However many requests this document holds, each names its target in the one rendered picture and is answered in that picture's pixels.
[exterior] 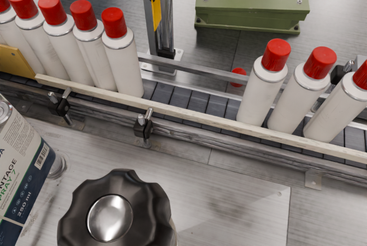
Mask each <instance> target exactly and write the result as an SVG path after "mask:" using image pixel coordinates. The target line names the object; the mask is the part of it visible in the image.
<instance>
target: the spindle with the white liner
mask: <svg viewBox="0 0 367 246"><path fill-rule="evenodd" d="M72 196H73V197H72V203H71V206H70V208H69V209H68V210H67V212H66V213H65V215H64V216H63V217H62V218H61V219H60V220H59V221H58V226H57V245H58V246H178V244H177V233H176V228H175V224H174V222H173V220H172V218H171V209H170V200H169V198H168V196H167V194H166V193H165V191H164V190H163V188H162V187H161V186H160V185H159V184H158V183H156V182H153V183H152V182H144V181H142V180H141V179H140V178H139V177H138V175H137V174H136V172H135V171H134V170H132V169H113V170H111V171H110V172H109V173H108V174H107V175H105V176H104V177H102V178H99V179H87V180H85V181H84V182H82V183H81V184H80V185H79V186H78V187H77V188H76V189H75V190H74V191H73V192H72Z"/></svg>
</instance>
